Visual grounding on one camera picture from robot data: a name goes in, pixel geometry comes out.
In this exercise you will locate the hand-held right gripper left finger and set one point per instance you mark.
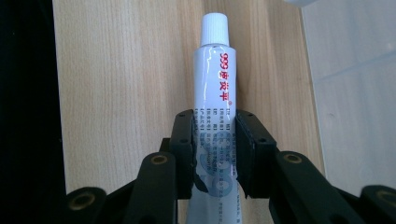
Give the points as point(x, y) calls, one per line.
point(182, 155)

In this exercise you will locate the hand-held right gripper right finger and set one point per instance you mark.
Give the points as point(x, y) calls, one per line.
point(255, 161)

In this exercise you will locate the white ointment tube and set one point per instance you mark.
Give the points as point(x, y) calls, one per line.
point(214, 77)

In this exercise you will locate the clear plastic storage box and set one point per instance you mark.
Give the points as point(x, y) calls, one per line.
point(355, 93)

